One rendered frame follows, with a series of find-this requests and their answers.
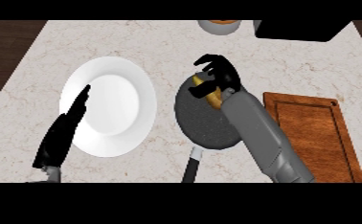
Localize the black box appliance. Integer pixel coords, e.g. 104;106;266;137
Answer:
253;19;353;43

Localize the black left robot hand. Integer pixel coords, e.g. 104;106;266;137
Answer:
31;84;92;169

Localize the grey cup with orange content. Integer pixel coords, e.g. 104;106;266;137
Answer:
197;19;244;36

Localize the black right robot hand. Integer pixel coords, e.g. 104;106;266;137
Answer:
186;54;244;100

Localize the dark grey speckled pan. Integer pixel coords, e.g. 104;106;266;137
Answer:
175;72;246;184

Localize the brown wooden cutting board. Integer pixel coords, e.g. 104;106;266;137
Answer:
262;91;362;184

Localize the white round plate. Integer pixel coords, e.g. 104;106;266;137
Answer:
58;56;158;158

